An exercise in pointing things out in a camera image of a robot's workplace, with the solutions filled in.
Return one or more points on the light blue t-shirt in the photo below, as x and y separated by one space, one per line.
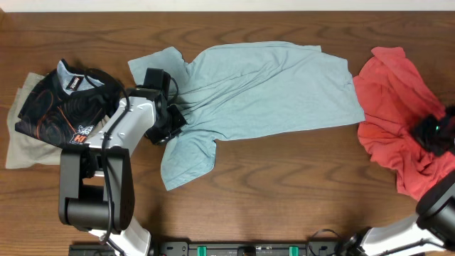
246 91

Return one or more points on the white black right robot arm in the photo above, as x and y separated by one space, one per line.
431 228

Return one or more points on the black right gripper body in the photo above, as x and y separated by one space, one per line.
427 129

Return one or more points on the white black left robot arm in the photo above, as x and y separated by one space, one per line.
96 185

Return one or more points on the red t-shirt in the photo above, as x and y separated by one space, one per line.
395 99

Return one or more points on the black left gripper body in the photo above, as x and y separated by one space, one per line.
177 119

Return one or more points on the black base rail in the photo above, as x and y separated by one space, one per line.
326 248

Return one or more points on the black orange folded shirt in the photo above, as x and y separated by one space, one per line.
64 107

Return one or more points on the beige folded shirt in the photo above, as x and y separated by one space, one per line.
25 151

